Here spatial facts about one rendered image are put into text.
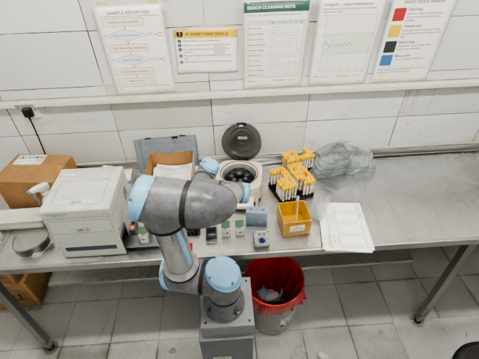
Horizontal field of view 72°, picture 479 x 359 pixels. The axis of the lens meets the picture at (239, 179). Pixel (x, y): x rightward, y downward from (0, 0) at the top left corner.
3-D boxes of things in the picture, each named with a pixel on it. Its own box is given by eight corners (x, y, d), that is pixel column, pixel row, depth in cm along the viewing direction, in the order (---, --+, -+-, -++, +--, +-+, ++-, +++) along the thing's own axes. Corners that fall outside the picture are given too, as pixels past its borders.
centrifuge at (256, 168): (213, 210, 170) (211, 192, 162) (221, 173, 192) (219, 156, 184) (260, 212, 168) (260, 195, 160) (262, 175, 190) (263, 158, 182)
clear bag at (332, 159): (315, 181, 185) (320, 154, 173) (301, 163, 198) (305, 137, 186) (356, 172, 191) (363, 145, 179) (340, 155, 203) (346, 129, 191)
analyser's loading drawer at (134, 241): (117, 250, 150) (115, 243, 146) (121, 238, 155) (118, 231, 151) (164, 247, 150) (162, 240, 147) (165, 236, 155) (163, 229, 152)
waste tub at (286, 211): (282, 238, 155) (284, 224, 149) (276, 217, 166) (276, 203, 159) (310, 234, 157) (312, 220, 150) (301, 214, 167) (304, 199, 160)
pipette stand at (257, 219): (245, 229, 160) (245, 214, 154) (246, 218, 166) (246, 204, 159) (266, 229, 160) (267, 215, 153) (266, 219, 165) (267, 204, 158)
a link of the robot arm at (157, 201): (203, 301, 113) (181, 210, 72) (161, 295, 115) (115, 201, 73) (211, 268, 121) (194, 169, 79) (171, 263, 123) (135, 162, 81)
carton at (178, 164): (147, 208, 172) (140, 186, 162) (154, 172, 194) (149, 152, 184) (194, 205, 173) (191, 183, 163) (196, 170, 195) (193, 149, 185)
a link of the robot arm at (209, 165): (199, 163, 120) (205, 152, 127) (187, 184, 126) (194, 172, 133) (219, 174, 122) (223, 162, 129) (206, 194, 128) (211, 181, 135)
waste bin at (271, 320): (242, 345, 204) (241, 308, 175) (239, 290, 232) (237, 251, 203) (304, 340, 205) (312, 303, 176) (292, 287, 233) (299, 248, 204)
